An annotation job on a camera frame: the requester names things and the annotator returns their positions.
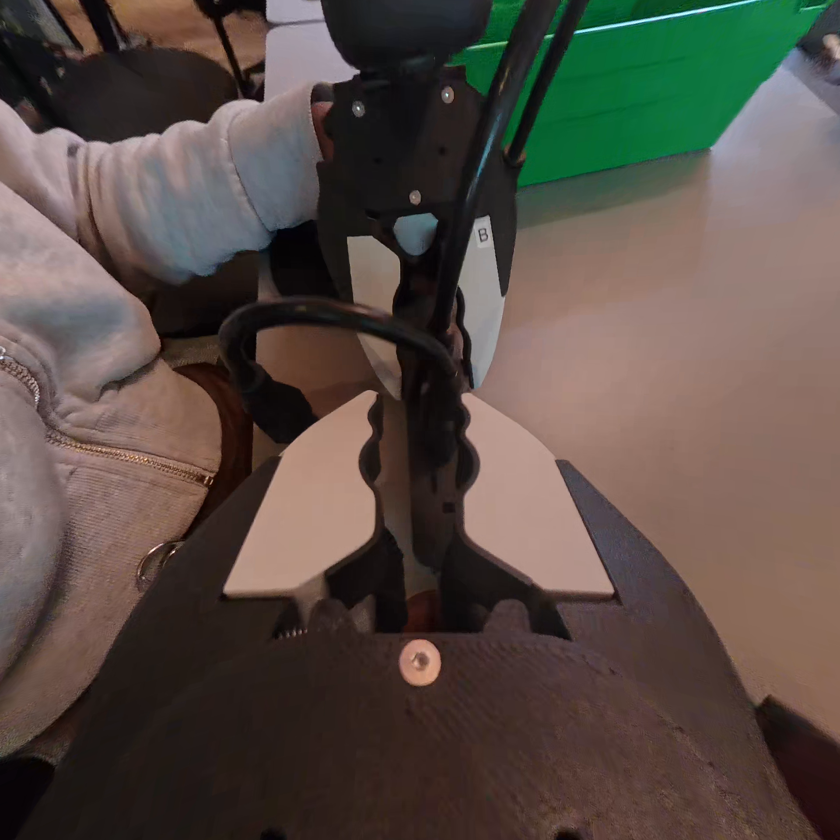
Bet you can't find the black extension socket block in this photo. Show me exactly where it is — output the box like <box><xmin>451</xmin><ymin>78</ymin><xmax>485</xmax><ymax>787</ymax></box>
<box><xmin>239</xmin><ymin>371</ymin><xmax>319</xmax><ymax>445</ymax></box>

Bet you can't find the black power strip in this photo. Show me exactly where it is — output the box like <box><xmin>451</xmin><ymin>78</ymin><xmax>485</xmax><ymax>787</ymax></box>
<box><xmin>403</xmin><ymin>420</ymin><xmax>475</xmax><ymax>573</ymax></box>

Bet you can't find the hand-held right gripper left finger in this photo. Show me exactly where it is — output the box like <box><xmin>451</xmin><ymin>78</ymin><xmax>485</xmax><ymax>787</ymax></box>
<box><xmin>222</xmin><ymin>391</ymin><xmax>395</xmax><ymax>599</ymax></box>

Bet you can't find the person's left forearm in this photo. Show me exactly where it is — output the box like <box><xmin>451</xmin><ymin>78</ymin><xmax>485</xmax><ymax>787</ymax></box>
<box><xmin>66</xmin><ymin>82</ymin><xmax>324</xmax><ymax>284</ymax></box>

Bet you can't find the thick black power cable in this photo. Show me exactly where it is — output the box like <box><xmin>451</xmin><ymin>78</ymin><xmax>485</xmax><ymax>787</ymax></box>
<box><xmin>430</xmin><ymin>0</ymin><xmax>592</xmax><ymax>336</ymax></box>

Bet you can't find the person in grey hoodie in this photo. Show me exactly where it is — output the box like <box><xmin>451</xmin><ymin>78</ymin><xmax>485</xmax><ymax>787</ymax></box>
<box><xmin>0</xmin><ymin>98</ymin><xmax>224</xmax><ymax>759</ymax></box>

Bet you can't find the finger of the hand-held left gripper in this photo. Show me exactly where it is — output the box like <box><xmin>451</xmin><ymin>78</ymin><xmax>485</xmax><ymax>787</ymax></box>
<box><xmin>344</xmin><ymin>233</ymin><xmax>409</xmax><ymax>400</ymax></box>
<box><xmin>455</xmin><ymin>213</ymin><xmax>509</xmax><ymax>391</ymax></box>

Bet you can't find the person's left hand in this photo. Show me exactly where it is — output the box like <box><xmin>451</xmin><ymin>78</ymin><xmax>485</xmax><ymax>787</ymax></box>
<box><xmin>310</xmin><ymin>98</ymin><xmax>337</xmax><ymax>174</ymax></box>

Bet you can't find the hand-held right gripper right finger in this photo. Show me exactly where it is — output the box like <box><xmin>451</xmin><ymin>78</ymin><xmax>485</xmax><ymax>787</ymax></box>
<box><xmin>454</xmin><ymin>392</ymin><xmax>616</xmax><ymax>601</ymax></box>

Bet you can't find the black office chair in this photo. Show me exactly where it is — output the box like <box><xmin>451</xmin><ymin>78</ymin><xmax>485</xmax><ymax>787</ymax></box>
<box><xmin>39</xmin><ymin>47</ymin><xmax>240</xmax><ymax>144</ymax></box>

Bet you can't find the short black power cable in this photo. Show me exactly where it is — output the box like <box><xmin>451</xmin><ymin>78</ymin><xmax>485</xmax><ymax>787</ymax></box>
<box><xmin>218</xmin><ymin>295</ymin><xmax>460</xmax><ymax>395</ymax></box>

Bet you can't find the green plastic bin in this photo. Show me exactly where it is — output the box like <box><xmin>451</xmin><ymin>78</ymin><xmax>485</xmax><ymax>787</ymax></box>
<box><xmin>451</xmin><ymin>0</ymin><xmax>833</xmax><ymax>190</ymax></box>

